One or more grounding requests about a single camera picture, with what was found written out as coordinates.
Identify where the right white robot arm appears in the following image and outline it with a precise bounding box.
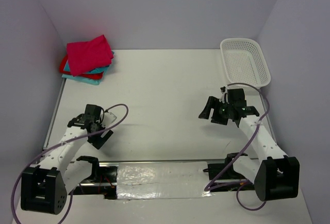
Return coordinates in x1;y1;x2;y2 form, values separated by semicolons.
199;96;300;201

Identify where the aluminium rail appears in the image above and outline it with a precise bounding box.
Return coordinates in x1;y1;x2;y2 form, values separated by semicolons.
100;158;225;165

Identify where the white plastic basket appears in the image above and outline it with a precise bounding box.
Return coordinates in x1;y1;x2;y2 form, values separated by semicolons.
220;38;271;88

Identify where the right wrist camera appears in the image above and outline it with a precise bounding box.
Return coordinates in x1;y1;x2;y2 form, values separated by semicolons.
227;88;246;104

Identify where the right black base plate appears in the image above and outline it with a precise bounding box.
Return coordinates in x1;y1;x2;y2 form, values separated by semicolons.
203;163;246;180

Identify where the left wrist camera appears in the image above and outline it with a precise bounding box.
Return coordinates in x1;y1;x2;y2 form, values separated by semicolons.
84;104;103;120

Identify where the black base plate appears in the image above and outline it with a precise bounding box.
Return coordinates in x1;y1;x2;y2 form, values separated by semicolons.
203;163;246;180
75;164;118;183

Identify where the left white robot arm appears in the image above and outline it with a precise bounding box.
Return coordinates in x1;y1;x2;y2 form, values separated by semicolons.
21;124;113;215

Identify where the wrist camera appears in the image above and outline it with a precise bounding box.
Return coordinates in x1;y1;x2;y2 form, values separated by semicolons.
227;88;246;104
84;104;103;120

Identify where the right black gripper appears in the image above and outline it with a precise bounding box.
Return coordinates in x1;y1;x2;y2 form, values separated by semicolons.
199;95;234;125

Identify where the teal blue t shirt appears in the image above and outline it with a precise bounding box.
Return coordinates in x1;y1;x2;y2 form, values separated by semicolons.
59;52;113;76

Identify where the mint green t shirt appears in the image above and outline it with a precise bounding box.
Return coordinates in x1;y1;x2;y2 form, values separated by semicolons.
62;74;102;86

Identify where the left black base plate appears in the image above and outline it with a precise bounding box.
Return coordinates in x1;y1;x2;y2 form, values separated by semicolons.
75;164;118;183

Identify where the red t shirt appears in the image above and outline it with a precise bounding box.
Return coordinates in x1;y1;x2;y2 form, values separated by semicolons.
59;55;105;81

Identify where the magenta pink t shirt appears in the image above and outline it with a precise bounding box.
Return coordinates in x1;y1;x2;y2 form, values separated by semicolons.
67;35;113;76

